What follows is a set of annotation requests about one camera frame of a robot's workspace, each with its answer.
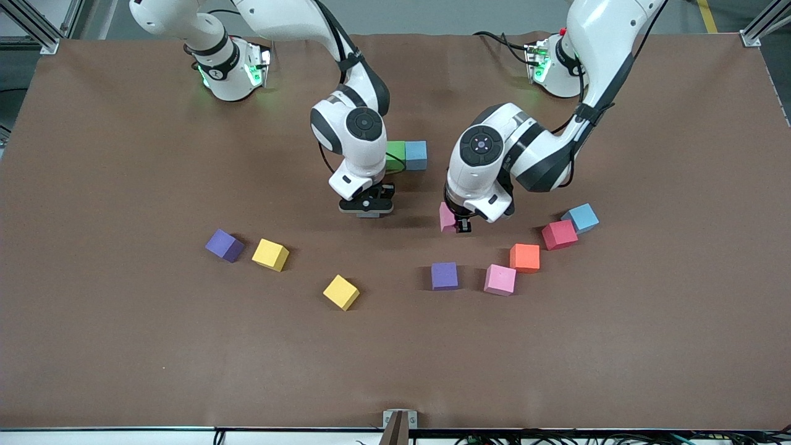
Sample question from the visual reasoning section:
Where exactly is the purple foam cube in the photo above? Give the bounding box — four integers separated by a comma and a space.
205, 229, 245, 263
431, 262, 459, 291

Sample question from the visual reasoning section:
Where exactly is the orange foam cube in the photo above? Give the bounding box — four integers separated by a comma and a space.
509, 243, 541, 274

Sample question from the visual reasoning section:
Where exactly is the red foam cube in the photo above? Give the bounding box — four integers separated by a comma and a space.
541, 219, 579, 252

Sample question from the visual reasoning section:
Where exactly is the yellow foam cube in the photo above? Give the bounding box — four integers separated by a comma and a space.
323, 274, 360, 312
252, 238, 290, 273

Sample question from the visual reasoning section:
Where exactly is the brown table cover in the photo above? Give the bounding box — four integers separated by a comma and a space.
0, 31, 791, 430

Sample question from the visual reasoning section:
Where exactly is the black base cable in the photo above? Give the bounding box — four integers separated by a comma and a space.
473, 31, 533, 66

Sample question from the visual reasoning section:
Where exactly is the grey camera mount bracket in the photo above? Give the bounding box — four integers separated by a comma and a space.
378, 409, 419, 445

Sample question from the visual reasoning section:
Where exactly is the aluminium frame extrusion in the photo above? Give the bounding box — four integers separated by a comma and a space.
740, 0, 791, 48
60, 0, 99, 39
0, 0, 61, 55

